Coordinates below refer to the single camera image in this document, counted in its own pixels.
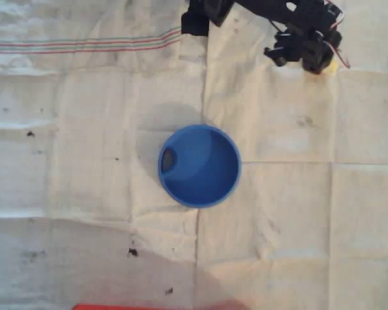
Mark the red flat object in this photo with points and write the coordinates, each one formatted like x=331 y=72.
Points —
x=116 y=307

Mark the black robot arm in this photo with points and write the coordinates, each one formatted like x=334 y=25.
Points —
x=262 y=7

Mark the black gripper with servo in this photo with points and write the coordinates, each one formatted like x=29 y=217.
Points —
x=314 y=57

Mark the blue plastic bowl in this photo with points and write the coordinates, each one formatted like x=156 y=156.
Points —
x=200 y=181

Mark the yellow medicine box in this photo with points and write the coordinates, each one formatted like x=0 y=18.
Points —
x=333 y=68

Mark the white cloth with striped band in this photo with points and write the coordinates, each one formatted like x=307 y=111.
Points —
x=84 y=161

